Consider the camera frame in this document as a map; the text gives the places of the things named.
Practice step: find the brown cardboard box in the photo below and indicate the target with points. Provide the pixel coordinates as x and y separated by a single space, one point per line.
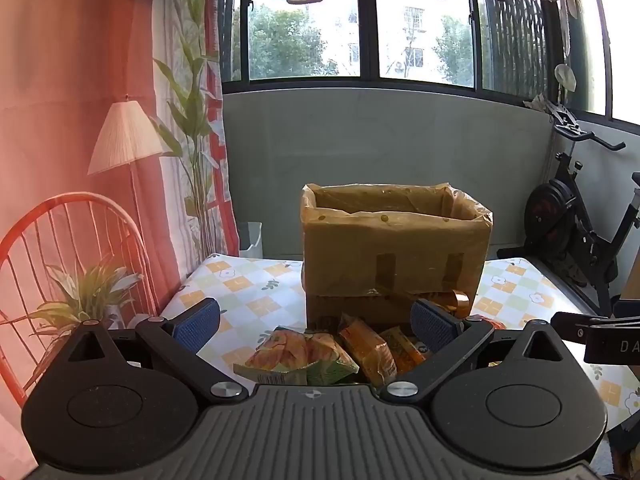
390 250

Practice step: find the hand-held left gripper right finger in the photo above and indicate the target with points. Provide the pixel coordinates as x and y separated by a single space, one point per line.
431 327

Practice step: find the white round hanging object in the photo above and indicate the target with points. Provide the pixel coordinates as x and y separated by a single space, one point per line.
566 77

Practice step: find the checkered flower tablecloth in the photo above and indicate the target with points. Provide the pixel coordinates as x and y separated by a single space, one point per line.
250 280

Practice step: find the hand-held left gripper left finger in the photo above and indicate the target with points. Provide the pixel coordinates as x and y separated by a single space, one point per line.
196 324

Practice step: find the black framed window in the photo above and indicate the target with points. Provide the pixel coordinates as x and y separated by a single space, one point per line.
300 35

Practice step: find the green and orange snack packet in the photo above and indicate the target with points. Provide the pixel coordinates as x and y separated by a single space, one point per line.
295 355

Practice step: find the black exercise bike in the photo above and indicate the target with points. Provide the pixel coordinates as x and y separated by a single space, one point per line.
555 210

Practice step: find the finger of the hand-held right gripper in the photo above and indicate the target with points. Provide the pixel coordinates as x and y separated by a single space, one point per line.
575 327

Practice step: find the plastic container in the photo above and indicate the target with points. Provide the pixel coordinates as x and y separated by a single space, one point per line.
250 240

